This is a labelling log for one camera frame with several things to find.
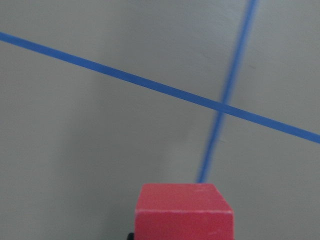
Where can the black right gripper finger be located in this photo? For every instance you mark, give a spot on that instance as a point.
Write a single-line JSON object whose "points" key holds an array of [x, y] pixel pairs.
{"points": [[130, 236]]}

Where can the red block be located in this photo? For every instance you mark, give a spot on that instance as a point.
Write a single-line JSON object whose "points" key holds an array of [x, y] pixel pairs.
{"points": [[182, 211]]}

